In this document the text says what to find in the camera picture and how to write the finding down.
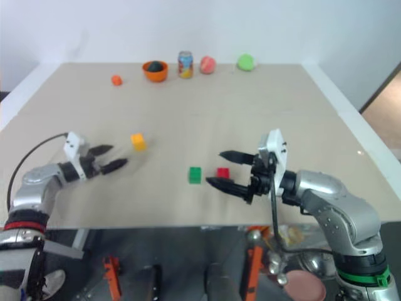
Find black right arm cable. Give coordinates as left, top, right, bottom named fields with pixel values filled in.
left=268, top=156, right=336, bottom=255

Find pink round plate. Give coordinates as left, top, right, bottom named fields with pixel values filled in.
left=283, top=270, right=327, bottom=301

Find orange bowl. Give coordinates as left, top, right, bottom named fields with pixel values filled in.
left=141, top=60, right=170, bottom=83

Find red apple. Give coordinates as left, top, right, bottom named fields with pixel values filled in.
left=199, top=55, right=217, bottom=75

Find colourful drink can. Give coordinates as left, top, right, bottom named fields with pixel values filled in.
left=177, top=50, right=194, bottom=80

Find brown wooden panel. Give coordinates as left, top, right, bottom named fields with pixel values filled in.
left=359, top=60, right=401, bottom=152

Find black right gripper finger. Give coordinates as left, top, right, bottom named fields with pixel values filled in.
left=219, top=150, right=256, bottom=166
left=204, top=176, right=251, bottom=201

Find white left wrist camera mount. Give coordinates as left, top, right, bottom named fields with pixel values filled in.
left=63, top=131, right=90, bottom=180

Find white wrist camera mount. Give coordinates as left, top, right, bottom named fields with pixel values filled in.
left=63, top=131, right=90, bottom=180
left=257, top=128, right=289, bottom=193

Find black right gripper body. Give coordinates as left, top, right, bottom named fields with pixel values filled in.
left=242, top=153, right=278, bottom=205

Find black upright bar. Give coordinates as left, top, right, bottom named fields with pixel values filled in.
left=152, top=264, right=163, bottom=301

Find yellowish crumpled bag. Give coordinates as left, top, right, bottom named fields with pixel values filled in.
left=274, top=224, right=305, bottom=248

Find yellow cube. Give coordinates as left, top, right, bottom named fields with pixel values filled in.
left=130, top=133, right=148, bottom=152

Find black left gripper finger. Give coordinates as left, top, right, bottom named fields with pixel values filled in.
left=88, top=144, right=115, bottom=157
left=100, top=157, right=129, bottom=176

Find orange metal bracket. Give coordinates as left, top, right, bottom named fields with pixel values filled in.
left=102, top=255, right=122, bottom=301
left=245, top=230, right=264, bottom=301

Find grey metal bracket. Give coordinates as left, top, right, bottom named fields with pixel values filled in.
left=43, top=239, right=86, bottom=260

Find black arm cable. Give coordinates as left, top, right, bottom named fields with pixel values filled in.
left=6, top=132, right=70, bottom=208
left=268, top=156, right=336, bottom=255

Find shiny silver rounded shapes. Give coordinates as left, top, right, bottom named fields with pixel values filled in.
left=265, top=250, right=291, bottom=287

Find green apple toy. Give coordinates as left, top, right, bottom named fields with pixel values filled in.
left=236, top=53, right=259, bottom=73

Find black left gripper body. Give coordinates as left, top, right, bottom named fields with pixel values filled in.
left=80, top=147, right=105, bottom=181

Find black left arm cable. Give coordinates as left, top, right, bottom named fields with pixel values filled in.
left=6, top=132, right=70, bottom=208

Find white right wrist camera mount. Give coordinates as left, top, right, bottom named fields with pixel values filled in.
left=257, top=128, right=289, bottom=193

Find green cube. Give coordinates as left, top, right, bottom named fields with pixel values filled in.
left=188, top=166, right=203, bottom=184

